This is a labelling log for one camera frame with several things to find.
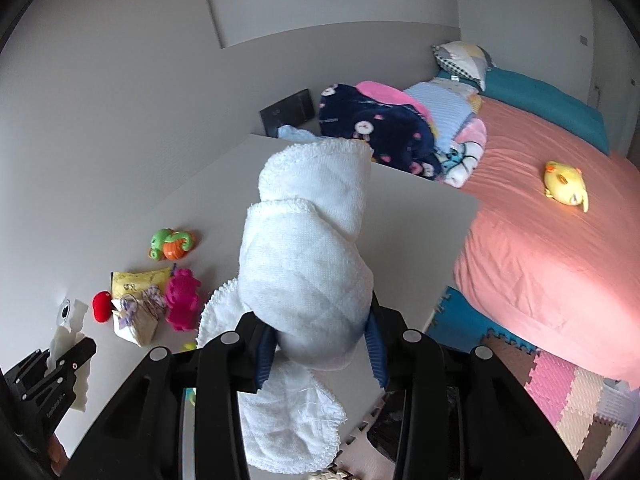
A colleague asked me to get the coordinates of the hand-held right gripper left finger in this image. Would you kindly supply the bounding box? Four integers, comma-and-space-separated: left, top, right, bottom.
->
65, 312, 281, 480

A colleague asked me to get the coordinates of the red plush toy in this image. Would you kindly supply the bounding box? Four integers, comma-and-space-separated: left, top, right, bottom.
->
92, 291, 115, 322

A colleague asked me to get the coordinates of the yellow snack packet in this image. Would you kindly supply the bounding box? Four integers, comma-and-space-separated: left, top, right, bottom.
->
111, 268, 174, 301

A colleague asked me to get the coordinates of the light blue striped blanket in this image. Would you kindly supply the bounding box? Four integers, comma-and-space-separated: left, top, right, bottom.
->
404, 80, 483, 146

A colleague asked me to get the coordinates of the white quilted cloth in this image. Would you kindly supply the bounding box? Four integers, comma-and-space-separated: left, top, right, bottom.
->
196, 141, 376, 473

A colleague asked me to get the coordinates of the light blue cloth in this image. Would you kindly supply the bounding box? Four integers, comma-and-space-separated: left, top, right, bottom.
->
277, 125, 321, 143

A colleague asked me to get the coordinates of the white wavy plastic piece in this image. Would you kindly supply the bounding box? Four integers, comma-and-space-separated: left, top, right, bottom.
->
47, 300, 91, 413

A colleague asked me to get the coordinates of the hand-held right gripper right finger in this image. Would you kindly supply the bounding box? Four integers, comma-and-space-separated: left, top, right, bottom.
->
365, 295, 586, 480

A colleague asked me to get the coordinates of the pink plastic toy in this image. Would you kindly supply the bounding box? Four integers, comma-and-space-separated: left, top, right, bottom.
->
165, 268, 203, 333

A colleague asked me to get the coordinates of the green and orange toy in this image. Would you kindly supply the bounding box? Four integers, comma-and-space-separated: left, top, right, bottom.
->
148, 228, 196, 262

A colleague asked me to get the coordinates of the small paper gift bag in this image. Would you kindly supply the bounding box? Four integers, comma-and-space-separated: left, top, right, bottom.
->
111, 287, 167, 347

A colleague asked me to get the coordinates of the teal pillow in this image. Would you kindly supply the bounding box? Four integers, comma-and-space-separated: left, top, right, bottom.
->
432, 67, 611, 156

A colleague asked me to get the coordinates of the person's left hand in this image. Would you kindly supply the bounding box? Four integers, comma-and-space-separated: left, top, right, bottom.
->
47, 435, 68, 478

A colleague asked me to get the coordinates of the patterned pillow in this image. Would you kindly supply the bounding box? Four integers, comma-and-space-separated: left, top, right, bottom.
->
432, 41, 496, 92

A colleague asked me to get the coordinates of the navy printed blanket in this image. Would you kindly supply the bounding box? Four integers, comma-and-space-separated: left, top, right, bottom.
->
318, 83, 438, 181

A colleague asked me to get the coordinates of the white wardrobe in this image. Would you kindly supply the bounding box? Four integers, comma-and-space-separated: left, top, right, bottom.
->
590, 0, 640, 171

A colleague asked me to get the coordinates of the white pink cartoon blanket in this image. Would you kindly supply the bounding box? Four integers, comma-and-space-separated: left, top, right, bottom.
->
435, 119, 488, 189

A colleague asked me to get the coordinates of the bed with pink cover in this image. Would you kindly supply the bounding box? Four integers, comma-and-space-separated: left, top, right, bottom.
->
452, 95, 640, 391

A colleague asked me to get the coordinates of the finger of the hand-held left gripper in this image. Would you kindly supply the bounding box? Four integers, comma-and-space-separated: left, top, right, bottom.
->
44, 337, 97, 386

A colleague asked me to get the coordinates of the yellow plush toy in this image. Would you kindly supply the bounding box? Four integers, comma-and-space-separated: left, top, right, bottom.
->
544, 161, 590, 213

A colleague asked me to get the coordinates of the coloured foam puzzle mat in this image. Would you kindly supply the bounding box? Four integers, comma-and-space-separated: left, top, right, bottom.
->
325, 287, 636, 480

